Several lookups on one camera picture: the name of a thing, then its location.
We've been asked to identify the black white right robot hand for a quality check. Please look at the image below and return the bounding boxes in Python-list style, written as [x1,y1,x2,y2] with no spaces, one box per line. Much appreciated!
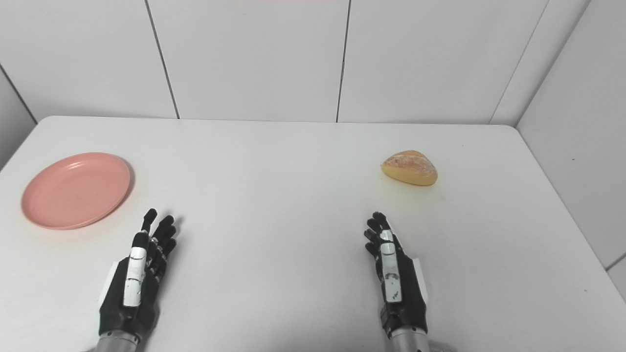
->
[364,212,428,338]

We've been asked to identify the golden bread roll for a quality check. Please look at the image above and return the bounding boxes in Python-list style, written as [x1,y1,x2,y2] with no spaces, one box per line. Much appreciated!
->
[381,150,438,187]

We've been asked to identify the pink round plate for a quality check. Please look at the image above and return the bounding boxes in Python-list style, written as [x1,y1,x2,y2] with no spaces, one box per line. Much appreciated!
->
[21,152,132,230]

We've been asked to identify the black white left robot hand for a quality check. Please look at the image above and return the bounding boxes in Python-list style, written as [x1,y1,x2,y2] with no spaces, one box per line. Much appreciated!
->
[99,209,178,340]

